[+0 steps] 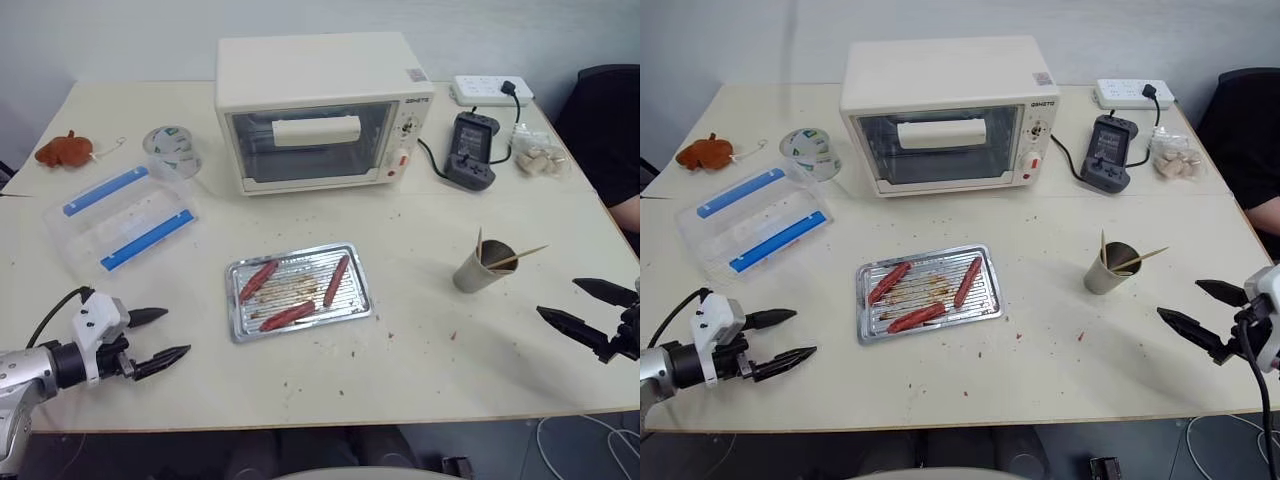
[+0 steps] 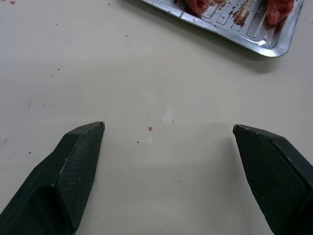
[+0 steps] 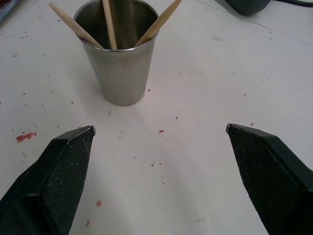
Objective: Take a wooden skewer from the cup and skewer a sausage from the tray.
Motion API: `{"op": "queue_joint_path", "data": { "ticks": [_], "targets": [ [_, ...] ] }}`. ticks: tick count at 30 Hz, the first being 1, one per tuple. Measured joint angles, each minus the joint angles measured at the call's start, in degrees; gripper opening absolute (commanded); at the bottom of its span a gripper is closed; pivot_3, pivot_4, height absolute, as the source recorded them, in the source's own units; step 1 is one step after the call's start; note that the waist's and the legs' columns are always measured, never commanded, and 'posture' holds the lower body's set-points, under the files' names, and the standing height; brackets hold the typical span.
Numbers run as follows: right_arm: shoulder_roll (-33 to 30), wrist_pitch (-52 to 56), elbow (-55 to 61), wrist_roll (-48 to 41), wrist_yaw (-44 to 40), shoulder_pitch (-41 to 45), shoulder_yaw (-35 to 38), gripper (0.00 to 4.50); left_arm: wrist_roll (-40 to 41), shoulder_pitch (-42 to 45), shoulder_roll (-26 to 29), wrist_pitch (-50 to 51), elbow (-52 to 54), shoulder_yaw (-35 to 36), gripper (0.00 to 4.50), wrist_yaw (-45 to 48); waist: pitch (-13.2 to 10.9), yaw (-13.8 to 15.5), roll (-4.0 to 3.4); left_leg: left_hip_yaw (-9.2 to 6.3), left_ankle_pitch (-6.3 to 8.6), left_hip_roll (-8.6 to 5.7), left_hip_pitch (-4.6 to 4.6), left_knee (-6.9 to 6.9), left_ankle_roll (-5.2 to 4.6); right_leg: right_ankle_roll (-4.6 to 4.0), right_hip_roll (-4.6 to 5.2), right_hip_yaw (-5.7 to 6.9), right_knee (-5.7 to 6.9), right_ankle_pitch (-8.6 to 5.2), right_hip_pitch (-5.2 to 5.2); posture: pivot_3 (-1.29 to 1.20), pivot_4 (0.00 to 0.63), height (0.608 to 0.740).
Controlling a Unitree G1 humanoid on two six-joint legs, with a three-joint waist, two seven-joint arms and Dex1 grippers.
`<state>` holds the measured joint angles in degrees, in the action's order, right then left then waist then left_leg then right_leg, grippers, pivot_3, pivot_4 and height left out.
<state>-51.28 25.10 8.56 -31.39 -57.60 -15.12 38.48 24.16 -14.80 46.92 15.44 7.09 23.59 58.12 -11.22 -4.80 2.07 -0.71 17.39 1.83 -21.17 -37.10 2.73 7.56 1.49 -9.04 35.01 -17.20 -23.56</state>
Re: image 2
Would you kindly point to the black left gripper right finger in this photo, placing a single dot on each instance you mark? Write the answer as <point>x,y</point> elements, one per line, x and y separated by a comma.
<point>276,176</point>

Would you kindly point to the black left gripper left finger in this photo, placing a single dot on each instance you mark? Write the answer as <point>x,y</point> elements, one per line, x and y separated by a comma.
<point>61,181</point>

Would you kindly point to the silver metal baking tray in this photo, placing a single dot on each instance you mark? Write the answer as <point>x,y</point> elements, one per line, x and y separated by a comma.
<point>244,27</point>

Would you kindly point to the red meat piece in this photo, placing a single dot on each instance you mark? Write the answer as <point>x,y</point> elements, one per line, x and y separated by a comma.
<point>199,5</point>
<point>278,11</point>

